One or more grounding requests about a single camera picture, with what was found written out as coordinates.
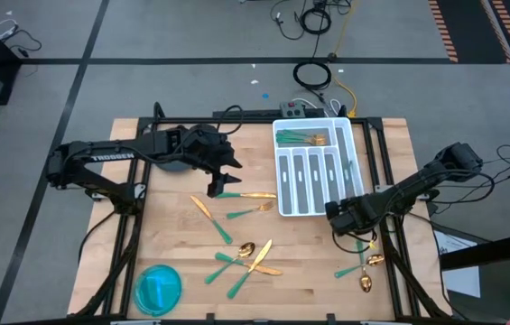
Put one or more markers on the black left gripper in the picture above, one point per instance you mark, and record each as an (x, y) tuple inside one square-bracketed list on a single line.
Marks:
[(205, 146)]

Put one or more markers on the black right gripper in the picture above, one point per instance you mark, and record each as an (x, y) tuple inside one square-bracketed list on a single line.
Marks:
[(356, 214)]

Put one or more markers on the white cutlery tray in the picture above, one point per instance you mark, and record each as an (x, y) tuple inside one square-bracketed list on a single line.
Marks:
[(308, 150)]

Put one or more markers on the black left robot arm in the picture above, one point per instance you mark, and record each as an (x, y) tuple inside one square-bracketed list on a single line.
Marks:
[(146, 149)]

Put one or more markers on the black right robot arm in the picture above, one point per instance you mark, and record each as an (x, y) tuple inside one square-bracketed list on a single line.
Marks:
[(417, 184)]

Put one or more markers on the black round plate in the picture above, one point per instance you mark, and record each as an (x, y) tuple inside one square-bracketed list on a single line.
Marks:
[(175, 167)]

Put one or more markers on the black flat bar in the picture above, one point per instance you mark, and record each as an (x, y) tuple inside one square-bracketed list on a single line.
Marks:
[(245, 113)]

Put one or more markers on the grey power strip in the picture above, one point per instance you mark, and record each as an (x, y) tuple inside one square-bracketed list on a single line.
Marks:
[(292, 109)]

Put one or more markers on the white paper sheet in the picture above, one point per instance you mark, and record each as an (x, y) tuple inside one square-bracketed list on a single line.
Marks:
[(462, 282)]

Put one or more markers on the blue translucent round plate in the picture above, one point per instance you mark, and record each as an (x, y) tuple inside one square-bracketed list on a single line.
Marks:
[(158, 290)]

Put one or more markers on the black metal table frame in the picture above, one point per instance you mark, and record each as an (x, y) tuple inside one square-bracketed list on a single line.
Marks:
[(254, 121)]

